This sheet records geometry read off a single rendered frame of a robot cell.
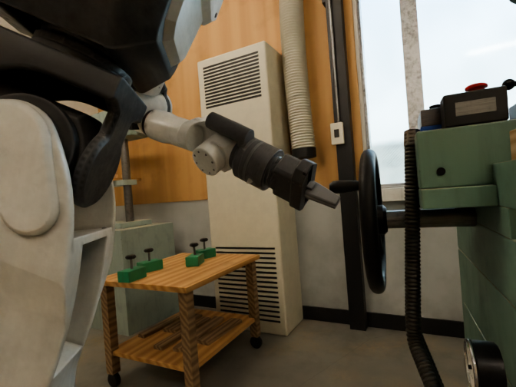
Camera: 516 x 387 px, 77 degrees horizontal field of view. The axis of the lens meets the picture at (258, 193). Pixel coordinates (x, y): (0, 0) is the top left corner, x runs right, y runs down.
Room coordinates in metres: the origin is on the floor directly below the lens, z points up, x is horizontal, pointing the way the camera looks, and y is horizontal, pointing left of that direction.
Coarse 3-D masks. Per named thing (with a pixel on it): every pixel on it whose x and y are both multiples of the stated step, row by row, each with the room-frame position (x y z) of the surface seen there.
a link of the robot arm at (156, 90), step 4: (160, 84) 0.75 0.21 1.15; (164, 84) 0.78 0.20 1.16; (156, 88) 0.75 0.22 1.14; (160, 88) 0.77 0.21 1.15; (164, 88) 0.79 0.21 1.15; (148, 92) 0.75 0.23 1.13; (152, 92) 0.75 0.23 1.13; (156, 92) 0.76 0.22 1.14; (160, 92) 0.79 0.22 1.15; (164, 92) 0.80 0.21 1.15; (164, 96) 0.80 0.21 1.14; (168, 96) 0.81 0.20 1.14; (168, 100) 0.81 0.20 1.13; (168, 104) 0.80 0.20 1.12; (168, 108) 0.80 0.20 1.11
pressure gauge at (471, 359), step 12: (468, 348) 0.39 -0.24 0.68; (480, 348) 0.37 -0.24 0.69; (492, 348) 0.37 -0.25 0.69; (468, 360) 0.40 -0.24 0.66; (480, 360) 0.36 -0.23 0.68; (492, 360) 0.36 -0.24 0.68; (468, 372) 0.40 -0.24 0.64; (480, 372) 0.35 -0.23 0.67; (492, 372) 0.35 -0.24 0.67; (504, 372) 0.35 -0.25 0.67; (468, 384) 0.39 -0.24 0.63; (480, 384) 0.35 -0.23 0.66; (492, 384) 0.35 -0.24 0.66; (504, 384) 0.34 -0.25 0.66
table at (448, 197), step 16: (512, 160) 0.39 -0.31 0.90; (496, 176) 0.45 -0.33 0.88; (512, 176) 0.39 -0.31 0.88; (432, 192) 0.48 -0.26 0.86; (448, 192) 0.47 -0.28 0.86; (464, 192) 0.46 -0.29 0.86; (480, 192) 0.46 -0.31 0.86; (496, 192) 0.45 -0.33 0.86; (512, 192) 0.39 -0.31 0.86; (432, 208) 0.48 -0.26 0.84; (512, 208) 0.40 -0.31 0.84
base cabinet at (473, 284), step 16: (464, 256) 0.73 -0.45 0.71; (464, 272) 0.74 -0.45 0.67; (480, 272) 0.59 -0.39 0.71; (464, 288) 0.76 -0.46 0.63; (480, 288) 0.60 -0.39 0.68; (496, 288) 0.50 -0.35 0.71; (464, 304) 0.76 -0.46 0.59; (480, 304) 0.61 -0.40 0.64; (496, 304) 0.50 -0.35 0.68; (512, 304) 0.43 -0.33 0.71; (464, 320) 0.79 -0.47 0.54; (480, 320) 0.62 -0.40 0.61; (496, 320) 0.51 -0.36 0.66; (512, 320) 0.43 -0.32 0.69; (480, 336) 0.61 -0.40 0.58; (496, 336) 0.51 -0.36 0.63; (512, 336) 0.43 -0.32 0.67; (512, 352) 0.44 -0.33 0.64; (512, 368) 0.44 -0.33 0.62; (512, 384) 0.45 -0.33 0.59
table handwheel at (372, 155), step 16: (368, 160) 0.59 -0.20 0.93; (368, 176) 0.56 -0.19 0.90; (368, 192) 0.54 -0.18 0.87; (368, 208) 0.54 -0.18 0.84; (384, 208) 0.65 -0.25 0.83; (448, 208) 0.61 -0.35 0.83; (464, 208) 0.60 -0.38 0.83; (368, 224) 0.53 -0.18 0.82; (384, 224) 0.63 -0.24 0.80; (400, 224) 0.63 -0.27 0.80; (432, 224) 0.61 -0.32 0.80; (448, 224) 0.60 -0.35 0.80; (464, 224) 0.59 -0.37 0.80; (368, 240) 0.53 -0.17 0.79; (384, 240) 0.76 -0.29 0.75; (368, 256) 0.54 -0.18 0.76; (384, 256) 0.74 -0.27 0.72; (368, 272) 0.56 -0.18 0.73; (384, 272) 0.69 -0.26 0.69; (384, 288) 0.60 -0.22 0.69
